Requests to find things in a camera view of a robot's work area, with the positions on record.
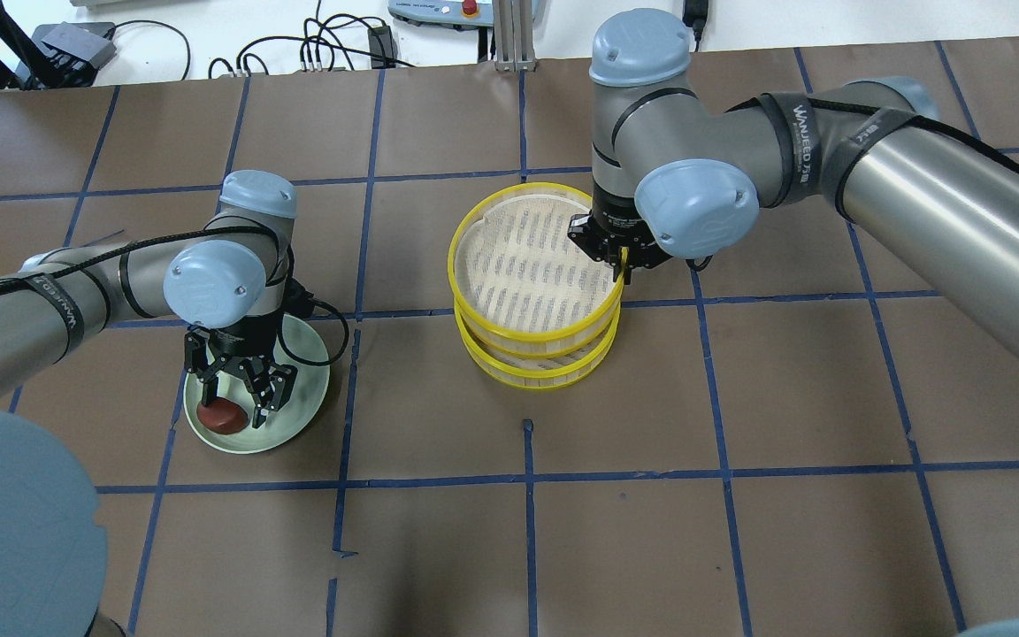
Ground black cable bundle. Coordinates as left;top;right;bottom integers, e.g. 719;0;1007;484
208;0;418;81

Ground brown bun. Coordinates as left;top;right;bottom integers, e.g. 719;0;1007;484
195;396;249;435

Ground pale green plate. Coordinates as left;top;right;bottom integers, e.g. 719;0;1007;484
182;314;329;455

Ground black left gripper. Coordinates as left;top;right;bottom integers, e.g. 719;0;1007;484
183;323;298;430

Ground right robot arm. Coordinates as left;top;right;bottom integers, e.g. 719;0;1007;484
569;8;1019;358

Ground black box device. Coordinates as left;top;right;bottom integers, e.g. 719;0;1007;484
33;23;116;70

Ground black power adapter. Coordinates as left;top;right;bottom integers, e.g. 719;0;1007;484
682;0;711;51

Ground aluminium frame post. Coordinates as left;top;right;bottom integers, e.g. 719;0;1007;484
492;0;539;73

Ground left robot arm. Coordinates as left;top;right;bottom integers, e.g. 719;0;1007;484
0;170;298;636

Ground teach pendant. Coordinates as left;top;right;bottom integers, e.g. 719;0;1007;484
386;1;494;31

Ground yellow rimmed steamer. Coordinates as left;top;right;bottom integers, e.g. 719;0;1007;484
455;310;620;391
448;182;622;358

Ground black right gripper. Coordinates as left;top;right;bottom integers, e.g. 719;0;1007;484
569;212;672;286

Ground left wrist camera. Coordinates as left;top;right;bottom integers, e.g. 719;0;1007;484
282;277;315;321

